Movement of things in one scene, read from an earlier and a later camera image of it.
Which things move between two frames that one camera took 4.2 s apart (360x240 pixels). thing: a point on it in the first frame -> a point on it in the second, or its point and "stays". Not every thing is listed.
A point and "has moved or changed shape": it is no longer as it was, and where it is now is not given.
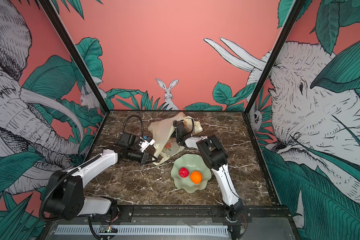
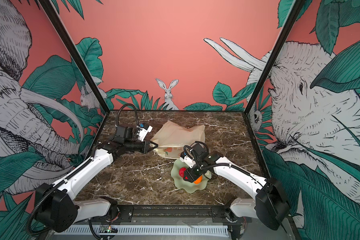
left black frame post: (75, 53) stays
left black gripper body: (137, 156) -> (137, 146)
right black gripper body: (175, 135) -> (195, 172)
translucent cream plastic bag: (162, 133) has moved or changed shape
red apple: (183, 172) stays
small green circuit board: (107, 229) stays
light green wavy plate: (192, 162) stays
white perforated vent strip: (145, 230) stays
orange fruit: (196, 176) stays
